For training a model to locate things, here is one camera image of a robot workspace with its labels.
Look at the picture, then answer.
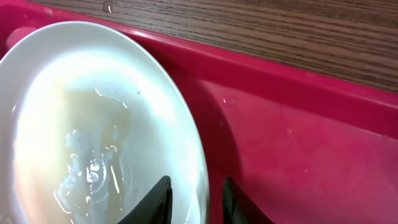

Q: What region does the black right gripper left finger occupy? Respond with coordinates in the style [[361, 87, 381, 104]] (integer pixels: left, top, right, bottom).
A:
[[118, 175, 173, 224]]

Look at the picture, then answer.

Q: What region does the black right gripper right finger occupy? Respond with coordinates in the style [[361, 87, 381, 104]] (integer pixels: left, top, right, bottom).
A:
[[223, 178, 274, 224]]

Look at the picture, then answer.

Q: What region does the white round plate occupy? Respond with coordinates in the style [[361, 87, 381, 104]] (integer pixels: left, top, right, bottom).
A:
[[1, 21, 210, 223]]

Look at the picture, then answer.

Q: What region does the red plastic tray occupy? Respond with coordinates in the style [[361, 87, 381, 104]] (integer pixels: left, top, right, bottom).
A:
[[0, 0, 398, 224]]

